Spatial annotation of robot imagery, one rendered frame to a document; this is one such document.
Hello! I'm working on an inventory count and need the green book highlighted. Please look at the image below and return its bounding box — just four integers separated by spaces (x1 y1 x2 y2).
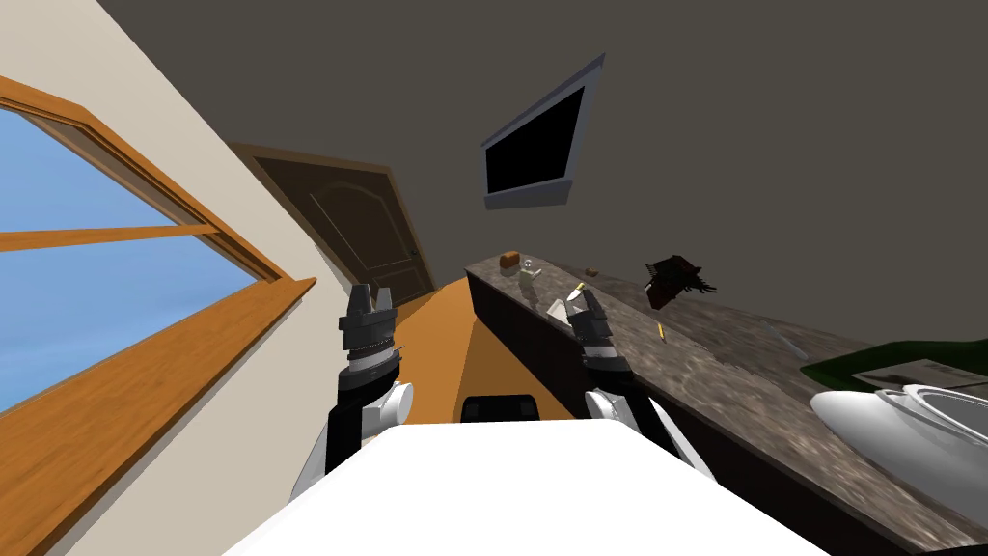
799 338 988 394

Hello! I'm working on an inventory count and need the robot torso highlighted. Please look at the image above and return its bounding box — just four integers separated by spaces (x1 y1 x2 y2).
222 393 831 556

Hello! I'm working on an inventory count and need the brown panel door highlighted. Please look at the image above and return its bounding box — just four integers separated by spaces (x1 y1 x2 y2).
229 141 437 309

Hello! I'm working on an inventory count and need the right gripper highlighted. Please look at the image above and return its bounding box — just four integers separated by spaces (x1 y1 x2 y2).
565 289 618 353

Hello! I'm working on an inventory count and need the grey framed black television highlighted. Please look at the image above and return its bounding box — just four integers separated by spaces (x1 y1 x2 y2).
480 52 607 211

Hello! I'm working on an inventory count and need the dark red spiky plant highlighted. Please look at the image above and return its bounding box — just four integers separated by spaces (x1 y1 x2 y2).
643 254 719 312

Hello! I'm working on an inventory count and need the grey slim pen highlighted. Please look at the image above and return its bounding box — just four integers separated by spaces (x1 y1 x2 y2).
762 320 810 363

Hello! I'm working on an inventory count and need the wooden framed window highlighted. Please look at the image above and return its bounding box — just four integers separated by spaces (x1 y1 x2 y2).
0 74 317 556

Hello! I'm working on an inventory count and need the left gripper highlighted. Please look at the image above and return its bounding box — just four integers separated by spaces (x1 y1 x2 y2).
338 283 399 353

